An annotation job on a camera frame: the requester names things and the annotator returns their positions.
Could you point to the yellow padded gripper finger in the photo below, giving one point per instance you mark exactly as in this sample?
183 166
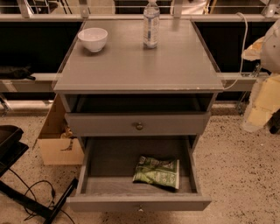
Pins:
264 101
253 51

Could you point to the green jalapeno chip bag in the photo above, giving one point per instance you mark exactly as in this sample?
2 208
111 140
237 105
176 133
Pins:
157 172

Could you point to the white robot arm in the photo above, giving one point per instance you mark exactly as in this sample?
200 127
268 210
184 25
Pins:
270 53

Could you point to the grey drawer cabinet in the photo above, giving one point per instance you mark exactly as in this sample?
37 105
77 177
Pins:
176 77

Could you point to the closed grey top drawer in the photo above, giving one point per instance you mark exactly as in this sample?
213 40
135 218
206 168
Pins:
117 125

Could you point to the open grey middle drawer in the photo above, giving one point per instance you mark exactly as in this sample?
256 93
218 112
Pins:
106 177

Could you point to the clear plastic water bottle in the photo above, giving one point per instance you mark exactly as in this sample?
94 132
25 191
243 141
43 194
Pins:
151 15

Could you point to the white ceramic bowl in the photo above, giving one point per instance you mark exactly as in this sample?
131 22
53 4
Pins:
93 39

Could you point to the cardboard box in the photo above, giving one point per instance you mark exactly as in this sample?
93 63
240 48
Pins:
56 142

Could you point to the black cloth on shelf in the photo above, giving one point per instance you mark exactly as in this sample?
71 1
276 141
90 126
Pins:
16 73

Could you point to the black equipment stand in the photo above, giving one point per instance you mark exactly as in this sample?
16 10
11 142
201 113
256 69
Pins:
11 149

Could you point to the metal shelf rail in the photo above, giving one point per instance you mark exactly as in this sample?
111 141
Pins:
44 82

